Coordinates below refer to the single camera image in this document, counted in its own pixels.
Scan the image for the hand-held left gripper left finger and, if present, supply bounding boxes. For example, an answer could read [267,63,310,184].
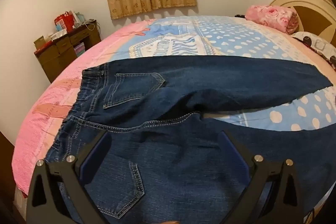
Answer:
[26,131,116,224]

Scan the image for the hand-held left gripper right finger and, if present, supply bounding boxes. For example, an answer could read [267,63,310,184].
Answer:
[219,130,306,224]

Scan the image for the dark blue denim jeans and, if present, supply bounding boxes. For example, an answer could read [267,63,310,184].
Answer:
[45,55,336,224]

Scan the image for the dark wooden desk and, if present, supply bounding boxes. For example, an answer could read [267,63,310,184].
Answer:
[34,20,101,83]

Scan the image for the pink striped box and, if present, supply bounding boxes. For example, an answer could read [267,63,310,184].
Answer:
[74,43,86,57]

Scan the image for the pink and blue printed bedsheet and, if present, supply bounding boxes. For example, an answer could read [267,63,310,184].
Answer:
[12,15,336,199]

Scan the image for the brown cardboard box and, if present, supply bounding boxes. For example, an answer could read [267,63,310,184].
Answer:
[34,35,53,50]

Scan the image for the white and blue paper bag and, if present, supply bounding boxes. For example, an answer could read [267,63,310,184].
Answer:
[72,11,86,28]

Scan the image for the red gift bag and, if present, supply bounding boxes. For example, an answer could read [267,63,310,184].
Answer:
[55,11,74,32]

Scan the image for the white patterned pillow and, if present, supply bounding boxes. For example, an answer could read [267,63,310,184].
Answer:
[291,31,336,68]

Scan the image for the pink floral folded blanket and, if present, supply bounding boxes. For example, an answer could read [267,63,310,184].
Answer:
[245,5,300,35]

